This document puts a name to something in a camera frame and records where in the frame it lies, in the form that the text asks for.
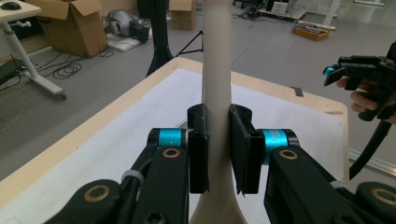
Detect aluminium rail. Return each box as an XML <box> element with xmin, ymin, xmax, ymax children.
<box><xmin>347</xmin><ymin>148</ymin><xmax>396</xmax><ymax>179</ymax></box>

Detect large open cardboard box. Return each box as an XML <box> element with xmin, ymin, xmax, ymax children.
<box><xmin>24</xmin><ymin>0</ymin><xmax>110</xmax><ymax>59</ymax></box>

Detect grey vacuum cleaner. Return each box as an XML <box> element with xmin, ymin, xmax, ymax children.
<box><xmin>105</xmin><ymin>8</ymin><xmax>151</xmax><ymax>43</ymax></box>

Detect black frame post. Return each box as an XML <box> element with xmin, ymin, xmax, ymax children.
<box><xmin>145</xmin><ymin>0</ymin><xmax>174</xmax><ymax>77</ymax></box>

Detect black cable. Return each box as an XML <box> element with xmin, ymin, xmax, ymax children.
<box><xmin>348</xmin><ymin>119</ymin><xmax>394</xmax><ymax>181</ymax></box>

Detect black tripod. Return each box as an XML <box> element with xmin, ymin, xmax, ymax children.
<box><xmin>175</xmin><ymin>29</ymin><xmax>204</xmax><ymax>58</ymax></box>

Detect small closed cardboard box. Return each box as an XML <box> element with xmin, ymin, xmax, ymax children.
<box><xmin>169</xmin><ymin>0</ymin><xmax>198</xmax><ymax>32</ymax></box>

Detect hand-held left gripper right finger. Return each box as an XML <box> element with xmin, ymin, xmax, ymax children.
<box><xmin>230</xmin><ymin>104</ymin><xmax>365</xmax><ymax>224</ymax></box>

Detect loose black floor cables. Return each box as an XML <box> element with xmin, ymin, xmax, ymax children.
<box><xmin>36</xmin><ymin>49</ymin><xmax>115</xmax><ymax>80</ymax></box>

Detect black computer mouse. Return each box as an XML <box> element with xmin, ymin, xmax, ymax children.
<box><xmin>0</xmin><ymin>1</ymin><xmax>22</xmax><ymax>11</ymax></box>

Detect beige slotted spoon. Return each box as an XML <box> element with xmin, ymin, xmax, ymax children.
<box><xmin>189</xmin><ymin>0</ymin><xmax>248</xmax><ymax>224</ymax></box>

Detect orange tray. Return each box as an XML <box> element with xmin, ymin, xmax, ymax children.
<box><xmin>291</xmin><ymin>21</ymin><xmax>332</xmax><ymax>42</ymax></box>

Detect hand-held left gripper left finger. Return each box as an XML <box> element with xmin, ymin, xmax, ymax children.
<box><xmin>132</xmin><ymin>104</ymin><xmax>210</xmax><ymax>224</ymax></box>

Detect white desk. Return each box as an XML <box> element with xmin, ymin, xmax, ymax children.
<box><xmin>0</xmin><ymin>0</ymin><xmax>67</xmax><ymax>101</ymax></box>

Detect white foam board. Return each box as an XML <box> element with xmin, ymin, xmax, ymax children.
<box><xmin>106</xmin><ymin>32</ymin><xmax>148</xmax><ymax>52</ymax></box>

